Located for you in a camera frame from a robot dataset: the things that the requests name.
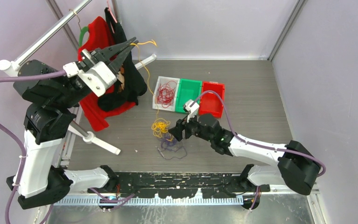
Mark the red plastic bin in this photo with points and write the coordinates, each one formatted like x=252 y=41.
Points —
x=209 y=103

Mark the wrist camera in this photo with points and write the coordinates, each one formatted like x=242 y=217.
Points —
x=191 y=107
x=71 y=69

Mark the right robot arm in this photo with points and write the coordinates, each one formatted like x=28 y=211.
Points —
x=289 y=164

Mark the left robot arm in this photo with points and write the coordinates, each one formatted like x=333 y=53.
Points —
x=51 y=94

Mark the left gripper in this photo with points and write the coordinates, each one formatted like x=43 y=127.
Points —
x=99 y=56

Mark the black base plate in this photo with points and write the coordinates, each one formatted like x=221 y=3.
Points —
x=178 y=185

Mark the green plastic bin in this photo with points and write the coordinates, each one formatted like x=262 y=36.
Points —
x=188 y=89

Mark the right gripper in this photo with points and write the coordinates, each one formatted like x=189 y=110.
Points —
x=181 y=125

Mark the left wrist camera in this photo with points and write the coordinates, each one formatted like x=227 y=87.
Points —
x=71 y=69

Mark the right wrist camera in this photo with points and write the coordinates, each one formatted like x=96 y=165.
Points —
x=191 y=107

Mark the red shirt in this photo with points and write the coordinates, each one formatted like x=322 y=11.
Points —
x=99 y=37

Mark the black shirt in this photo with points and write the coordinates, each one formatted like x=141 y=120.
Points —
x=124 y=96

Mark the green hanger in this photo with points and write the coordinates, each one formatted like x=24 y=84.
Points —
x=83 y=31

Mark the white plastic bin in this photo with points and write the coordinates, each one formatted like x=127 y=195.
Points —
x=165 y=93

